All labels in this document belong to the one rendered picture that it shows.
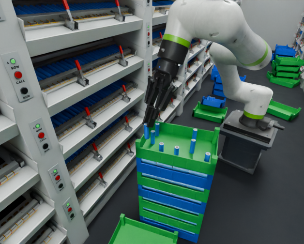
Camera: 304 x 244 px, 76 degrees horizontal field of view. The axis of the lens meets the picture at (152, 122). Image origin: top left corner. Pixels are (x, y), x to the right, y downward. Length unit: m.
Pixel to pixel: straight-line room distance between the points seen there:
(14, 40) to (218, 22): 0.51
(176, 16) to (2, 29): 0.45
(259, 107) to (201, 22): 0.84
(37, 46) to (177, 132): 0.62
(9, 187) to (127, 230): 0.64
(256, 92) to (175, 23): 0.80
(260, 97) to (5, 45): 1.20
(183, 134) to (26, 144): 0.60
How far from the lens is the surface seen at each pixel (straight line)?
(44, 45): 0.65
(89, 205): 1.07
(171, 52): 0.65
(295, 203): 1.50
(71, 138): 0.82
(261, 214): 1.35
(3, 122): 0.64
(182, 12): 0.66
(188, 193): 0.86
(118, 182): 1.29
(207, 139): 0.90
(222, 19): 0.59
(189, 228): 1.06
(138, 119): 1.23
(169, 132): 0.91
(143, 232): 1.15
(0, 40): 0.59
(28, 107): 0.64
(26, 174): 0.74
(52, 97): 0.71
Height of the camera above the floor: 1.02
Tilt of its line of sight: 33 degrees down
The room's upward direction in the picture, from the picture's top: straight up
